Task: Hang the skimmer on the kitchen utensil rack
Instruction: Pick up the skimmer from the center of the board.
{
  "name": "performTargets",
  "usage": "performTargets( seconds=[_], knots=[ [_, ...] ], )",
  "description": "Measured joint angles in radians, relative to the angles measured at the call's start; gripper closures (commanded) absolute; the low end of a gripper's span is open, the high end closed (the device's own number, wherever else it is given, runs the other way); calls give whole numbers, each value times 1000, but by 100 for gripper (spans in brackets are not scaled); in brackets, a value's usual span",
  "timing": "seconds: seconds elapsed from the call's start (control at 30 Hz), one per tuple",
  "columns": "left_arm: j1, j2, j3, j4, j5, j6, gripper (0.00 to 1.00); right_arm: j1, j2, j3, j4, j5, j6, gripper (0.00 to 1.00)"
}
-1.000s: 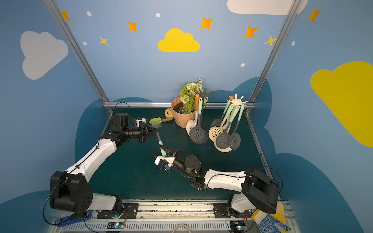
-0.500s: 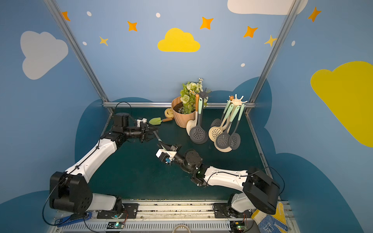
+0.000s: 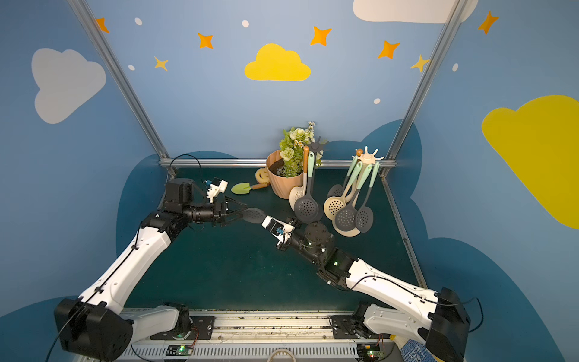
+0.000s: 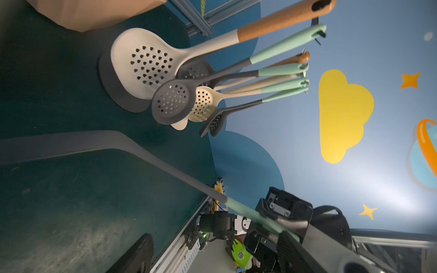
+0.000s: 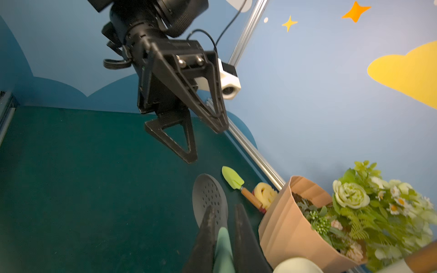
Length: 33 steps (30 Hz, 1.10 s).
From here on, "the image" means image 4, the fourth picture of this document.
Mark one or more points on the cream skimmer wooden handle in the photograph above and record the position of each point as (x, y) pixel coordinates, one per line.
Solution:
(292, 15)

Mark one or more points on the cream utensil rack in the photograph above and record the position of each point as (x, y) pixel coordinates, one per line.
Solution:
(259, 82)

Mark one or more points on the pink ribbed flower pot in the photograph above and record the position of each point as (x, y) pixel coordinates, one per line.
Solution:
(86, 15)

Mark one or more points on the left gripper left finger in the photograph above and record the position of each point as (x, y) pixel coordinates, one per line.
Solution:
(137, 259)

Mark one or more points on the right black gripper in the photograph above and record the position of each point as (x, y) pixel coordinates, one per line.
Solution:
(286, 209)

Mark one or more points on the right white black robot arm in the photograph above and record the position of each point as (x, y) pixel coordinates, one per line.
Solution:
(328, 238)

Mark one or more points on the dark grey utensil rack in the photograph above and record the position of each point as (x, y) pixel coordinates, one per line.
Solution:
(119, 92)

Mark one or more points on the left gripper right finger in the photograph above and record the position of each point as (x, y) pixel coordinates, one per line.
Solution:
(293, 258)

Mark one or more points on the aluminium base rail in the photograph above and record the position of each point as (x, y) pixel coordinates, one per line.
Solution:
(181, 253)

